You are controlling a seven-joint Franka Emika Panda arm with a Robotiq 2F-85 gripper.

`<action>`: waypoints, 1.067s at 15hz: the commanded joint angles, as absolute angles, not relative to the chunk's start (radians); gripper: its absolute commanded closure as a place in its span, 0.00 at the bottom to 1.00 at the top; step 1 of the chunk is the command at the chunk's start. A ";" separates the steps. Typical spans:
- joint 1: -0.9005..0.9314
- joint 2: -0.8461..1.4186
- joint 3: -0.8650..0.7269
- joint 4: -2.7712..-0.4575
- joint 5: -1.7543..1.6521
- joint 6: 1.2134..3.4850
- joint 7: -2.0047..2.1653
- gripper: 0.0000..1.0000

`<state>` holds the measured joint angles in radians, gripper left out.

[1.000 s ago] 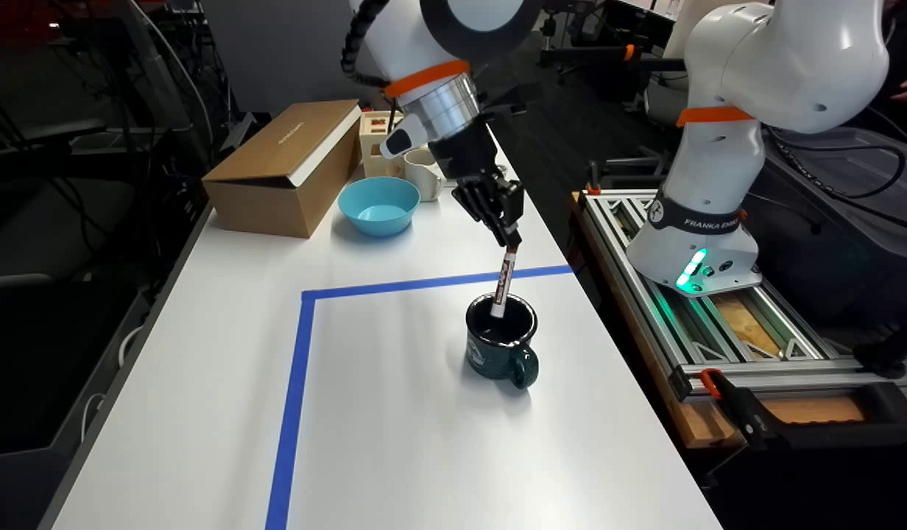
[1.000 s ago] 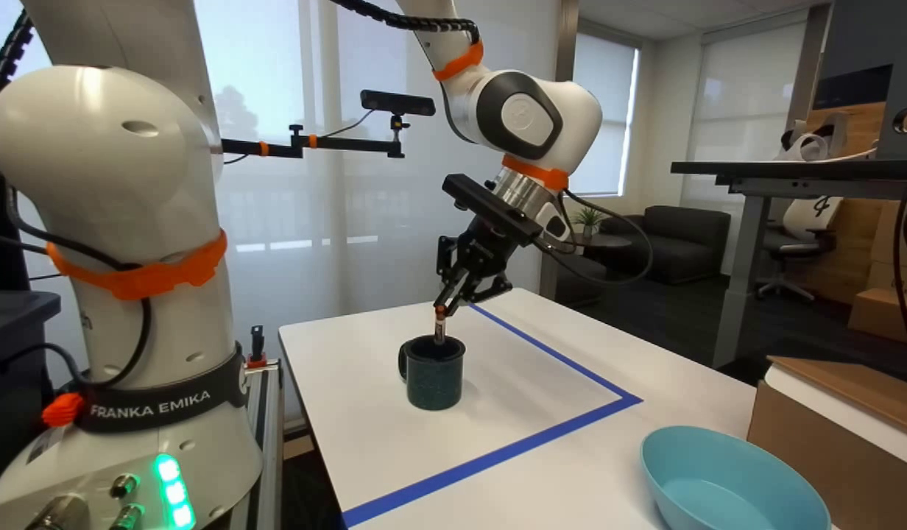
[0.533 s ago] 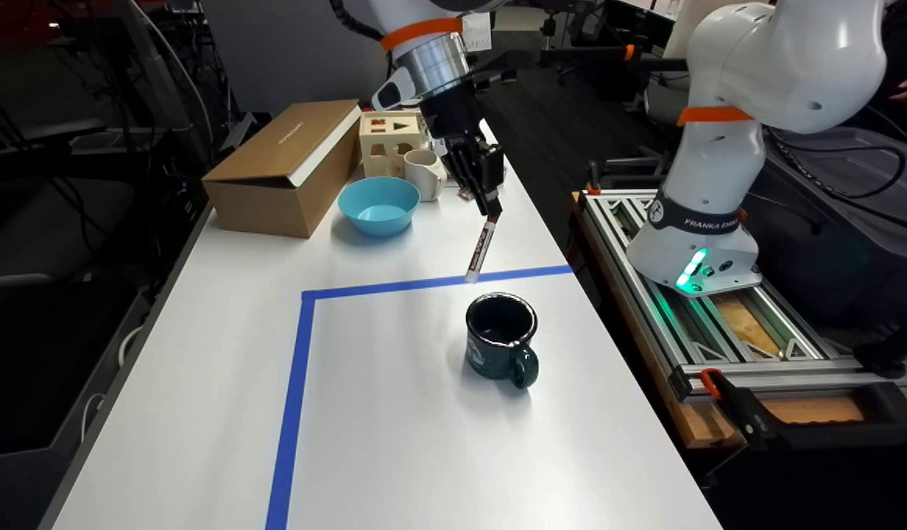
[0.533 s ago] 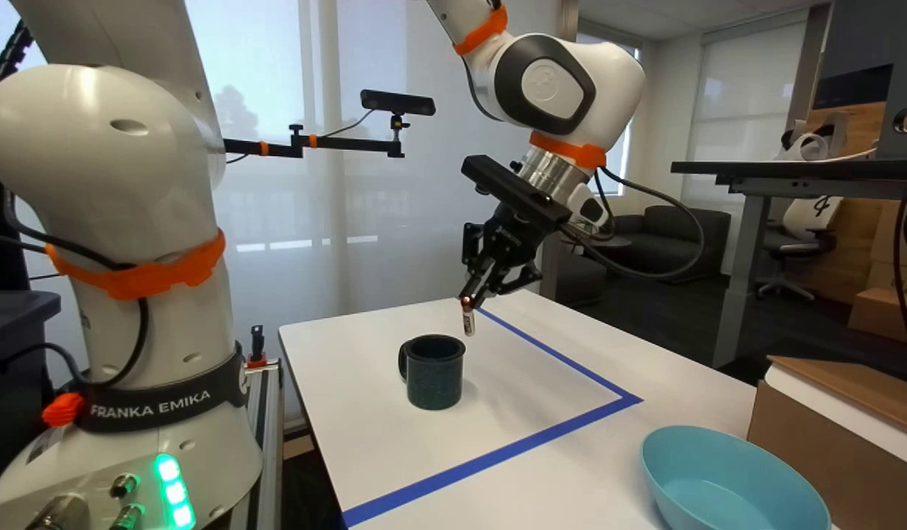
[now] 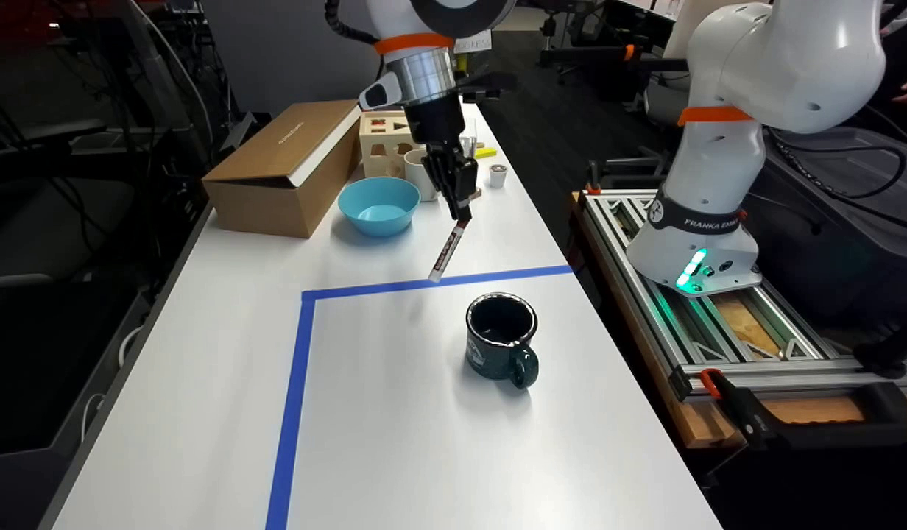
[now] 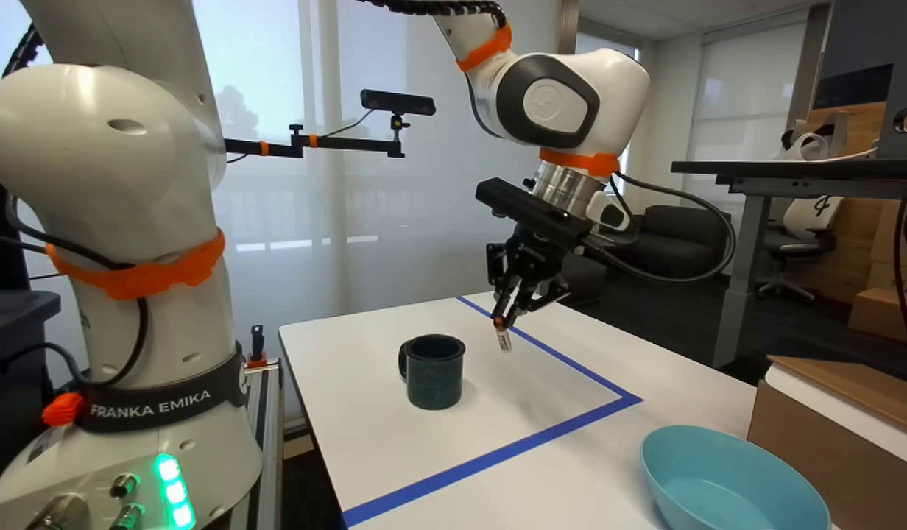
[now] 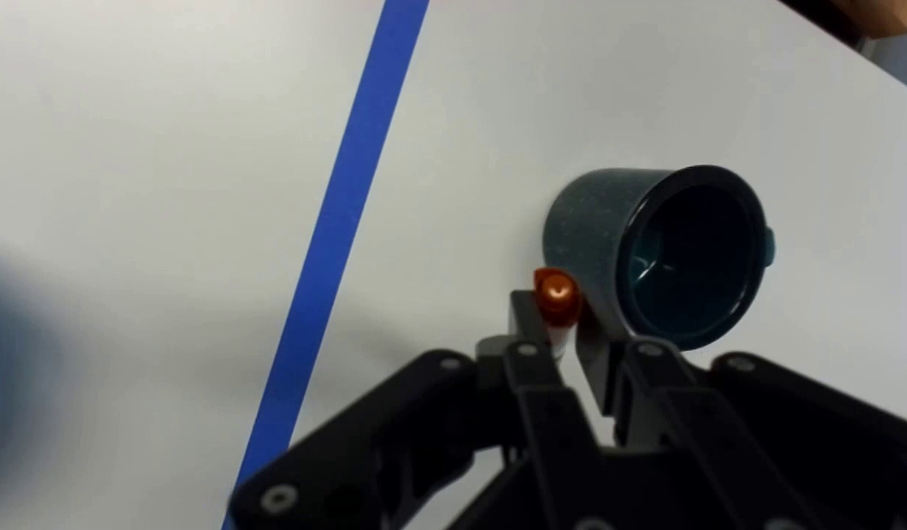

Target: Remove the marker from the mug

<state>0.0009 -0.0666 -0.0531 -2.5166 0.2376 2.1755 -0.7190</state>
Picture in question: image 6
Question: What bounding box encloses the light blue bowl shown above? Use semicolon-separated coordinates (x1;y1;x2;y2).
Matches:
638;424;832;530

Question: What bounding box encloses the dark sofa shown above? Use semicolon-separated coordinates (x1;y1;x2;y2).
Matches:
609;203;732;288

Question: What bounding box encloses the black external camera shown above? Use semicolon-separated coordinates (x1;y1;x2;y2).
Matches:
358;87;439;119

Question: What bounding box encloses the dark teal mug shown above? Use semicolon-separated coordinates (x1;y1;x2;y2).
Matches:
394;332;469;412

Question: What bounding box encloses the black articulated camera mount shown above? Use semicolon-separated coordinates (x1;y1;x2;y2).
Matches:
217;112;411;162

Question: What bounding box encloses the white office chair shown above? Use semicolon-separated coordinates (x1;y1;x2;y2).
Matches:
756;126;846;304

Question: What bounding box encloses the wooden cabinet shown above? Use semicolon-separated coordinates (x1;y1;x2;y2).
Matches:
803;97;907;347

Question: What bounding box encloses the dark standing desk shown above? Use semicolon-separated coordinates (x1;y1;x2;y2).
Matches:
670;156;907;372

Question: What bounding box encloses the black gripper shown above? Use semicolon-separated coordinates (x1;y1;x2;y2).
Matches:
483;231;578;330

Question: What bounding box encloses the black corrugated cable conduit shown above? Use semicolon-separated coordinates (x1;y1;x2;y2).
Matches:
363;0;506;19

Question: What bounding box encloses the white marker with orange cap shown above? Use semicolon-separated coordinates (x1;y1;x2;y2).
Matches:
492;309;514;355

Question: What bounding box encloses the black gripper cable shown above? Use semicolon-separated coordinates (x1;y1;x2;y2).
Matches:
567;172;743;288

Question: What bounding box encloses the aluminium robot mounting base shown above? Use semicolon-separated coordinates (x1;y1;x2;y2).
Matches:
239;357;286;530

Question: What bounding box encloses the dark grey mounted panel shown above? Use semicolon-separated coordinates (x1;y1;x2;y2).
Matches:
812;0;907;166

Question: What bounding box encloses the brown cardboard box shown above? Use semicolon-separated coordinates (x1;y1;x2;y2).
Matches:
746;355;907;530

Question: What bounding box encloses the black orange bar clamp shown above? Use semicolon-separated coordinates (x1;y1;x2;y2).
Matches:
243;322;270;375

